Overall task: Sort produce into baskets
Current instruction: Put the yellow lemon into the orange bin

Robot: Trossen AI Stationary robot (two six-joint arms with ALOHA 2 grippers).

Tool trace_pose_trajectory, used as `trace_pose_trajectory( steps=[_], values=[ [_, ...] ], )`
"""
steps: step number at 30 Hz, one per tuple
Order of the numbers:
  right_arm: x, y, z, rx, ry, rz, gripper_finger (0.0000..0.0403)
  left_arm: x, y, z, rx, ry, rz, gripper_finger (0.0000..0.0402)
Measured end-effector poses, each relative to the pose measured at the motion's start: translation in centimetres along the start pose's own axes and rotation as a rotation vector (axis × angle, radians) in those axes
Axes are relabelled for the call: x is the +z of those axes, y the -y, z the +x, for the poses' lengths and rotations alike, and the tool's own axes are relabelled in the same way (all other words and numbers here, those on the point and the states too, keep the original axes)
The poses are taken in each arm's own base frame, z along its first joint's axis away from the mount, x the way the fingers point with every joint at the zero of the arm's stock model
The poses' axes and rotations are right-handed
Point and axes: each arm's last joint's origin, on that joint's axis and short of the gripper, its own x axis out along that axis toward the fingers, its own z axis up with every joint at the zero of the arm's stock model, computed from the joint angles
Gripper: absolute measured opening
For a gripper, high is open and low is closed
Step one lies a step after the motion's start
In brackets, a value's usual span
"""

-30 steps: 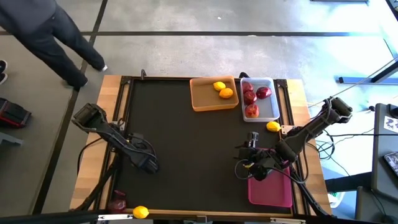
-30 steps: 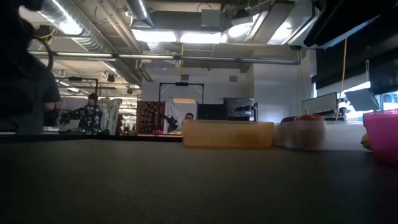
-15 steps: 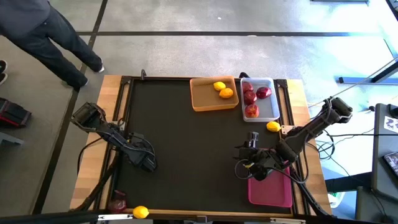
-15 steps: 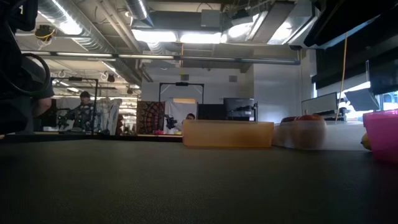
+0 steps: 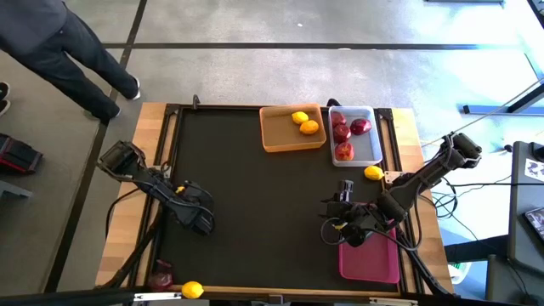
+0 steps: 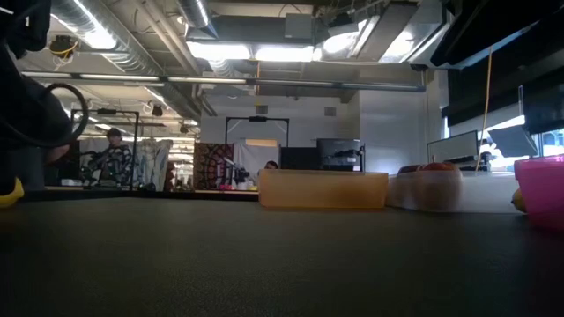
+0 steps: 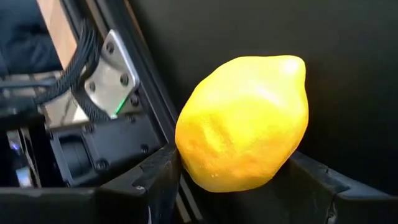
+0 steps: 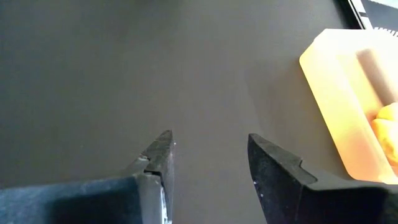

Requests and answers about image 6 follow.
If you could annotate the dark wall screen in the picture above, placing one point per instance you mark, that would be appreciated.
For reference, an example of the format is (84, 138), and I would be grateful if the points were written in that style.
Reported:
(544, 112)

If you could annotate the long gray ceiling pipe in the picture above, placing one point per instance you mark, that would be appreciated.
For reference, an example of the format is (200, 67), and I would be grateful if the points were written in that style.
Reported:
(286, 82)

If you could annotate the corrugated silver air duct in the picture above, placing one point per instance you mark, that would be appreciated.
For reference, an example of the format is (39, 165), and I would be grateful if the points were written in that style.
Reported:
(132, 61)

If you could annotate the white sheet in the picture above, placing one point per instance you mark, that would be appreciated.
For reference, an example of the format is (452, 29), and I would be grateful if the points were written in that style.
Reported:
(154, 163)
(247, 152)

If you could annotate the gray wall vent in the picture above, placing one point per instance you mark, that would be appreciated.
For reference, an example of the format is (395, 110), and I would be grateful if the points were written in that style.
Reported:
(261, 109)
(330, 111)

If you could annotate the tilted gray panel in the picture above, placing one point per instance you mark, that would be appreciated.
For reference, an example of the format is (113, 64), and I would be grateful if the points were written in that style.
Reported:
(513, 141)

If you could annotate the patterned tapestry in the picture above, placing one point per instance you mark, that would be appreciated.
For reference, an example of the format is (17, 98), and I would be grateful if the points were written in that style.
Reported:
(213, 163)

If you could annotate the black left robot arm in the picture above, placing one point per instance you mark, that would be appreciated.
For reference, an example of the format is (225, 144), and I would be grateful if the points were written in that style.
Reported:
(22, 22)

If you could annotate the small black robot arm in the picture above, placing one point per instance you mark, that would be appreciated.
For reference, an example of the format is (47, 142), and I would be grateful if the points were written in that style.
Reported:
(238, 174)

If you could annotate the ceiling light panel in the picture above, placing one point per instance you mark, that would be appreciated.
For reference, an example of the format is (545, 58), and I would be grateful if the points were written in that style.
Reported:
(284, 53)
(220, 50)

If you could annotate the black screen panel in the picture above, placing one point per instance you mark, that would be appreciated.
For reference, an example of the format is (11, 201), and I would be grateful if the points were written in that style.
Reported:
(299, 156)

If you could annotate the gray ceiling box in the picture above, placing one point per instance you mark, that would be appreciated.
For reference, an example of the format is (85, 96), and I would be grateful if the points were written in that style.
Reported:
(299, 26)

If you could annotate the orange plastic basket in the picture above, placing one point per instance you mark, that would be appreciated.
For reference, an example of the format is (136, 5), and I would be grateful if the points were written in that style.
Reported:
(308, 189)

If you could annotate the pink plastic basket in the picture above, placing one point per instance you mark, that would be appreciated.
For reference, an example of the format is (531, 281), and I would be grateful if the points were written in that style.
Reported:
(544, 193)

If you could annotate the black frame stand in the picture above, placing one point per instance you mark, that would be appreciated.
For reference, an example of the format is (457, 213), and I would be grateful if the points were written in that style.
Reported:
(107, 111)
(257, 118)

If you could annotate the white plastic basket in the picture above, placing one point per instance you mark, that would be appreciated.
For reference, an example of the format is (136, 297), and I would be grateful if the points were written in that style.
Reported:
(489, 191)

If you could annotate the smooth silver air duct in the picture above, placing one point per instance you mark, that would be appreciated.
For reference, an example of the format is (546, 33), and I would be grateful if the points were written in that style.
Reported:
(198, 13)

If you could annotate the black monitor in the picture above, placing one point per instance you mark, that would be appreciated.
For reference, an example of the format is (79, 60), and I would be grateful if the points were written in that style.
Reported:
(339, 147)

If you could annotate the gray backed monitor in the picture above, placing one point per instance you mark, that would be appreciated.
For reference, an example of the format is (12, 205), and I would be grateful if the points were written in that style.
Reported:
(451, 152)

